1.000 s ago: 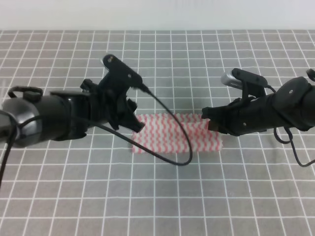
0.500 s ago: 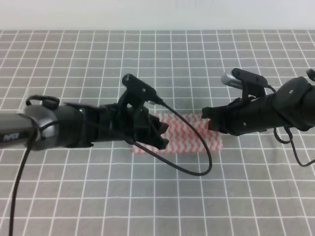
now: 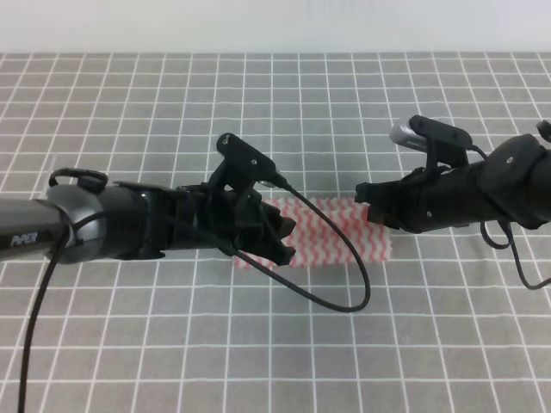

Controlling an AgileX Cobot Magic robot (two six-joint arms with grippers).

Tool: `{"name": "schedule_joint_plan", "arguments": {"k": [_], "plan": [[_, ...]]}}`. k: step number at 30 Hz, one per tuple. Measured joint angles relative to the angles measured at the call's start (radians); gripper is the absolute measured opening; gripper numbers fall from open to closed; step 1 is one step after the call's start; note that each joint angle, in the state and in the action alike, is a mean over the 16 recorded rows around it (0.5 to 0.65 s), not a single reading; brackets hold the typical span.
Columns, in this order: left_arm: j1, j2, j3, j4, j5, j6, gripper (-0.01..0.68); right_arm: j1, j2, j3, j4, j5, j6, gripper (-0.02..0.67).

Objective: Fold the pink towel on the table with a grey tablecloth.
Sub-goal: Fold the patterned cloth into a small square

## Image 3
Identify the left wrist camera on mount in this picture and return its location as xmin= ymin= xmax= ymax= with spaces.
xmin=216 ymin=133 xmax=288 ymax=188

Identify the pink wavy striped towel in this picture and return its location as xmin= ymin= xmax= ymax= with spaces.
xmin=232 ymin=197 xmax=393 ymax=270

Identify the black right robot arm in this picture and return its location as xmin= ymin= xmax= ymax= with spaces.
xmin=355 ymin=115 xmax=550 ymax=233

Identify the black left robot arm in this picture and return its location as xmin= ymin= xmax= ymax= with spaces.
xmin=1 ymin=168 xmax=295 ymax=265

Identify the black left camera cable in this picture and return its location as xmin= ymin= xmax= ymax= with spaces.
xmin=16 ymin=174 xmax=372 ymax=413

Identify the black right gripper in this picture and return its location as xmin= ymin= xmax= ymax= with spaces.
xmin=355 ymin=165 xmax=448 ymax=231

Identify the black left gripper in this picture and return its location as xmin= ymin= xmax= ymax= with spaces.
xmin=154 ymin=183 xmax=296 ymax=266

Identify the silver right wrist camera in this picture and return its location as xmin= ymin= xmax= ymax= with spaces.
xmin=389 ymin=115 xmax=473 ymax=168

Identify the black camera cable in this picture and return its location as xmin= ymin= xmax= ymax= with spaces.
xmin=16 ymin=174 xmax=372 ymax=413
xmin=471 ymin=145 xmax=551 ymax=292

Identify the black right camera cable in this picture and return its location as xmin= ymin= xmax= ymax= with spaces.
xmin=471 ymin=145 xmax=551 ymax=292

